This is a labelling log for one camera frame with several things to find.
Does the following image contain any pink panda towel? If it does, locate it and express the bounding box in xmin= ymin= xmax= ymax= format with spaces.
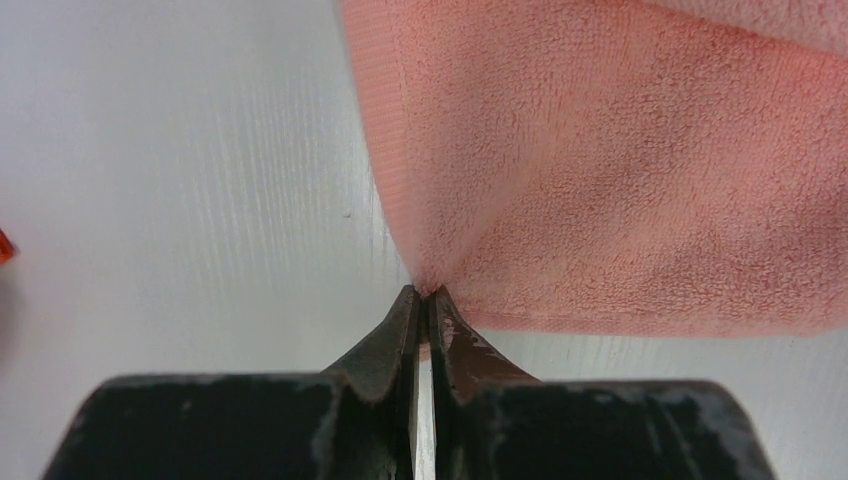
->
xmin=340 ymin=1 xmax=847 ymax=336

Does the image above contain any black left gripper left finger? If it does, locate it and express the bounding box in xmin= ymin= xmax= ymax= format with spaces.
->
xmin=44 ymin=286 xmax=422 ymax=479

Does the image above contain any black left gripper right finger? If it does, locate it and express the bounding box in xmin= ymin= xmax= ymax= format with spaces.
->
xmin=428 ymin=290 xmax=774 ymax=479

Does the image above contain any orange cloth on table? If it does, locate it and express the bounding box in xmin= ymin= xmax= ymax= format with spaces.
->
xmin=0 ymin=230 xmax=18 ymax=265

